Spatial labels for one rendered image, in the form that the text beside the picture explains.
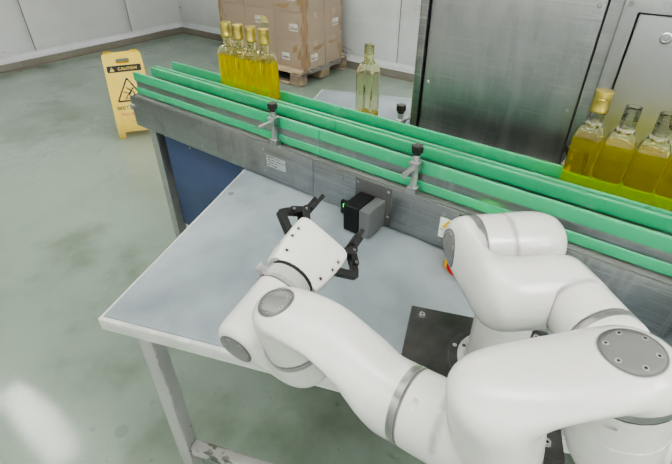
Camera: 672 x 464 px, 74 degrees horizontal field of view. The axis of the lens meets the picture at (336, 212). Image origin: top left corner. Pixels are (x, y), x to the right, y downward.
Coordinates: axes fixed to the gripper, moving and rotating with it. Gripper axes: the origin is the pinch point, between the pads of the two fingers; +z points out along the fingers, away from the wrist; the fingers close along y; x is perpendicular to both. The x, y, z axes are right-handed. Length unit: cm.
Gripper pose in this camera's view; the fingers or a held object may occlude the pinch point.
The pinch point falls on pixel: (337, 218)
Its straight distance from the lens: 78.0
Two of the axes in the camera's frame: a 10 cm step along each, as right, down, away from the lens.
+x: 4.5, -4.6, -7.6
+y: 7.6, 6.5, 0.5
